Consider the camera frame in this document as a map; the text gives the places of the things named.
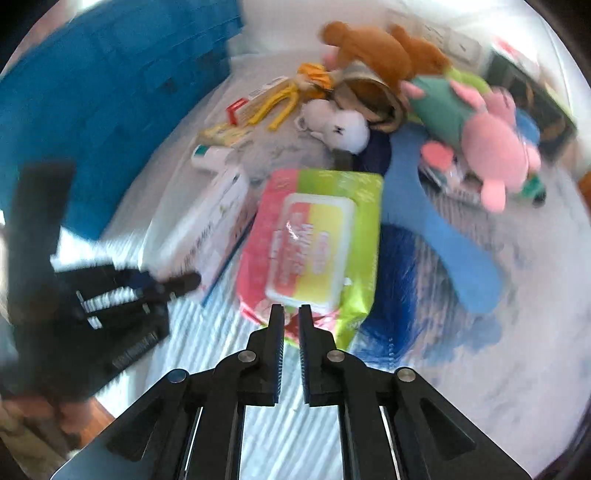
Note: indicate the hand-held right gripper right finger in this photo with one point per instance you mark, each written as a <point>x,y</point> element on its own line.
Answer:
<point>305,341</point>

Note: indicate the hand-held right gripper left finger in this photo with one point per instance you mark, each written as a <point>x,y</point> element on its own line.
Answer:
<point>276,341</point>

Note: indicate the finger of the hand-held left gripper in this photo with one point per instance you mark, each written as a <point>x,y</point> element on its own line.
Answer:
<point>182,282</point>
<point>138,304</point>

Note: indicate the white cardboard box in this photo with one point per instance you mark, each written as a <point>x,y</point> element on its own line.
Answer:
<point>207,230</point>

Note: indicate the pink and green wipes pack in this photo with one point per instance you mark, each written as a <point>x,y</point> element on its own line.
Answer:
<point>318,240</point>

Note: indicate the white tube with teal cap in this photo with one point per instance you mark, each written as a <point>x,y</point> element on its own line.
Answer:
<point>210,158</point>

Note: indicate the blue plastic crate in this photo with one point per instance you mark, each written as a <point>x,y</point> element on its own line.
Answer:
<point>106,101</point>

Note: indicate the yellow tiger plush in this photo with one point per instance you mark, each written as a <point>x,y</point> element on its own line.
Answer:
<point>286,99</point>

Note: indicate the white plush toy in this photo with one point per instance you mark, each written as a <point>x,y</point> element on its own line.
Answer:
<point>339,124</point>

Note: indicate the grey tape roll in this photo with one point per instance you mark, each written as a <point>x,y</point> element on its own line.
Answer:
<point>364,99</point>

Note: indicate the teal plush toy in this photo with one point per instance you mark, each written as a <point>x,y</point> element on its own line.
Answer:
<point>438,106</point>

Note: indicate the yellow packet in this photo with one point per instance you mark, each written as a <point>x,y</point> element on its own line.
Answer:
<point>226,134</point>

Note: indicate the red and white toothpaste box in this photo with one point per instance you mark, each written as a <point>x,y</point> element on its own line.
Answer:
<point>251,99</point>

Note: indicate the blue patterned white bedsheet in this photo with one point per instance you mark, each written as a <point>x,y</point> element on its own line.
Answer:
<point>508,323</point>

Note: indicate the pink pig plush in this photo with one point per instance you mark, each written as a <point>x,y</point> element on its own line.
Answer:
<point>494,143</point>

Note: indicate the dark green packet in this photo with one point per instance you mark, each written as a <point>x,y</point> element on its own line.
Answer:
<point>534,189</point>

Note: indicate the brown teddy bear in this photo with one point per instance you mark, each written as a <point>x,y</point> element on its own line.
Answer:
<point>378,50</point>

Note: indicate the blue plush toy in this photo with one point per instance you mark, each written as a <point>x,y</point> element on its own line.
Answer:
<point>530,131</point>

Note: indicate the bright green plush toy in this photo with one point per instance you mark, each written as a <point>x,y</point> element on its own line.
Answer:
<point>468,78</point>

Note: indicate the black gift box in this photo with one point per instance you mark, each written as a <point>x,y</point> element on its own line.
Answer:
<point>540,101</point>

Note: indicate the white wall socket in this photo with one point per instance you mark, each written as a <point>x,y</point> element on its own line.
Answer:
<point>461,46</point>
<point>431,34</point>

